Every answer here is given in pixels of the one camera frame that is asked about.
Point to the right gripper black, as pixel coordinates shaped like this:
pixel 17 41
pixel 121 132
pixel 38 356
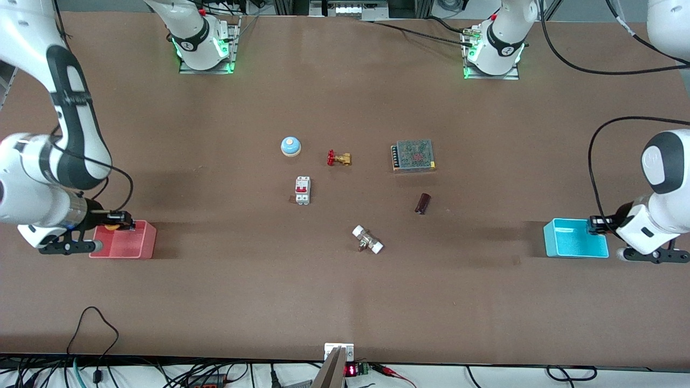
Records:
pixel 98 214

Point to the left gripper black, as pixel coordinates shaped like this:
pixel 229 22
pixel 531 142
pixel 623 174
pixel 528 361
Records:
pixel 618 216

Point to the yellow push button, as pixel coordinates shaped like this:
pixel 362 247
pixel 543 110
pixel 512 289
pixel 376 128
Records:
pixel 111 226

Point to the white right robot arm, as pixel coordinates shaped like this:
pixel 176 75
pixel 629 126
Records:
pixel 70 134

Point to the pink plastic bin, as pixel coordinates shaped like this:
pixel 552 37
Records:
pixel 132 245

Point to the cyan plastic bin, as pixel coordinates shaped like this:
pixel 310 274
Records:
pixel 571 242

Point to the dark brown cylinder capacitor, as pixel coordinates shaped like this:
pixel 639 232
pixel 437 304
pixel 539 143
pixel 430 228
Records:
pixel 422 203

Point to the red black device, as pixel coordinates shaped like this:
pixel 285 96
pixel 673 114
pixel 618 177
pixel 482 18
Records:
pixel 207 381

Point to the white circuit breaker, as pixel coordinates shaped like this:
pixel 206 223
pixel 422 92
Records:
pixel 302 189

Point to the blue white round knob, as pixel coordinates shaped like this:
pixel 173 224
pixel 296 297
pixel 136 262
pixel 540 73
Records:
pixel 290 145

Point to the metal mesh power supply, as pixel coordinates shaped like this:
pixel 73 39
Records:
pixel 414 155

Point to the metal fitting white ends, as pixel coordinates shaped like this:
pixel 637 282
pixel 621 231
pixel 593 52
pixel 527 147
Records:
pixel 367 240

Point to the red clip lead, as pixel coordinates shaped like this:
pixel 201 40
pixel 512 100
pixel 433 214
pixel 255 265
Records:
pixel 391 372

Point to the grey metal bar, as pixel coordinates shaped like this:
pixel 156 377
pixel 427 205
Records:
pixel 330 374

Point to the white mounting plate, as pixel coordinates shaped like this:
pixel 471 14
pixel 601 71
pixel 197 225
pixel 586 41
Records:
pixel 347 349

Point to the red digit display module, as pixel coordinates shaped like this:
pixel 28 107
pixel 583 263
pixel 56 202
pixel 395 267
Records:
pixel 351 370

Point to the metal device white connector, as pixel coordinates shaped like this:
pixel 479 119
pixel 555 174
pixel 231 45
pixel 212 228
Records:
pixel 347 9

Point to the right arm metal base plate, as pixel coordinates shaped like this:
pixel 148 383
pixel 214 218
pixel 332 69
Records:
pixel 207 71

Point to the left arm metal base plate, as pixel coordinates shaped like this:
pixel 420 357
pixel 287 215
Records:
pixel 490 77

